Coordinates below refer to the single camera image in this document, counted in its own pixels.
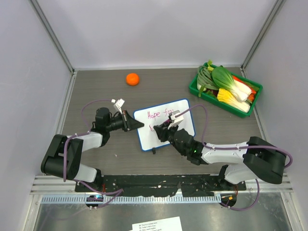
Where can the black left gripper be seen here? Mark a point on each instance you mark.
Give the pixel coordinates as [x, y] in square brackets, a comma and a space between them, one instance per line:
[129, 123]

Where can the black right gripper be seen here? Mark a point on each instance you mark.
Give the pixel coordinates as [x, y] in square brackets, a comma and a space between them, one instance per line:
[162, 131]

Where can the white magenta marker pen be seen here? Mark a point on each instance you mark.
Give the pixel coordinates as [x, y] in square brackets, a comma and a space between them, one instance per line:
[161, 126]

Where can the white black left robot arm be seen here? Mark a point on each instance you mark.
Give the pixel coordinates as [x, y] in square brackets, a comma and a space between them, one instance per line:
[63, 156]

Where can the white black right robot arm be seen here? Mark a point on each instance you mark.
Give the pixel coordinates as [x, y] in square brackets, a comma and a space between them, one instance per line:
[254, 159]

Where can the orange tangerine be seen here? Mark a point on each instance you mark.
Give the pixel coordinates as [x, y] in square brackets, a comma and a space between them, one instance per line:
[132, 79]

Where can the green plastic basket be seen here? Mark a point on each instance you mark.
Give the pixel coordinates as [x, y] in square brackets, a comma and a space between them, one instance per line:
[211, 95]

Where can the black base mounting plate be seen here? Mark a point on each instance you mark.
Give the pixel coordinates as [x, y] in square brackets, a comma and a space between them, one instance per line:
[191, 185]

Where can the green long beans bundle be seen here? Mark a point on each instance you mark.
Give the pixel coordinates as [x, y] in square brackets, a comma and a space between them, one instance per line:
[204, 80]

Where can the yellow white napa cabbage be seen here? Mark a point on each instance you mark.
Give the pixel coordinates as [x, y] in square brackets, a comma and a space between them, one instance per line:
[225, 96]

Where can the green bok choy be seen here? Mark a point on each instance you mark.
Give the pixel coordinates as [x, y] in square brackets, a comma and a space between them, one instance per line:
[223, 79]

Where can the white printed paper sheet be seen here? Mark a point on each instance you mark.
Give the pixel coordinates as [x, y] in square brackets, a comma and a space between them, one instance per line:
[167, 224]

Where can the red orange pepper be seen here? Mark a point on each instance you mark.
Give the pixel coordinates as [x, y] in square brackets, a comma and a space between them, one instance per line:
[247, 88]

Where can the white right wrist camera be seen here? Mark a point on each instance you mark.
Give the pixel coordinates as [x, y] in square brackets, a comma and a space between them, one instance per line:
[175, 118]

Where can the slotted cable duct rail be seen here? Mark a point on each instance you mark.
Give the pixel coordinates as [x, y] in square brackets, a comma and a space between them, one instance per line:
[95, 198]

